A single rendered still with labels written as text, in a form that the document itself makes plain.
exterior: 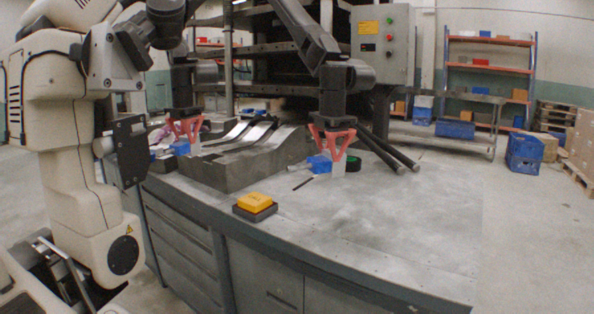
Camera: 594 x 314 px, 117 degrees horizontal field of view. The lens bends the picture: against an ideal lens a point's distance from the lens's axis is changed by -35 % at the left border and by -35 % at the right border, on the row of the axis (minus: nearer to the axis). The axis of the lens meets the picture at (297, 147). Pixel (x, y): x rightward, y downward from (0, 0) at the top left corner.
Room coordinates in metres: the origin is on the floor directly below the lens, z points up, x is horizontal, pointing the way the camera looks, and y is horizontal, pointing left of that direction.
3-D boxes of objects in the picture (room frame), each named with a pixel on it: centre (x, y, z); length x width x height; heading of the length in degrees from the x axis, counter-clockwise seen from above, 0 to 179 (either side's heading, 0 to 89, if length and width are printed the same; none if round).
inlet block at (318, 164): (0.57, -0.04, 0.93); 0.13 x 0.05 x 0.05; 115
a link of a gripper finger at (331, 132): (0.58, -0.08, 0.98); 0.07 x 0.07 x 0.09; 25
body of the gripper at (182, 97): (0.70, 0.30, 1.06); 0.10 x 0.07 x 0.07; 62
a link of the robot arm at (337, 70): (0.59, -0.08, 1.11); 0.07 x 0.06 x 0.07; 118
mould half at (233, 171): (0.95, 0.15, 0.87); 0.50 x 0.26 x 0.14; 144
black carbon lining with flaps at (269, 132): (0.95, 0.17, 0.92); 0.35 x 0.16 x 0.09; 144
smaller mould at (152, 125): (1.41, 0.81, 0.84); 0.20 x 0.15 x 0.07; 144
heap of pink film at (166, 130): (1.09, 0.48, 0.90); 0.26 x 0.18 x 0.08; 161
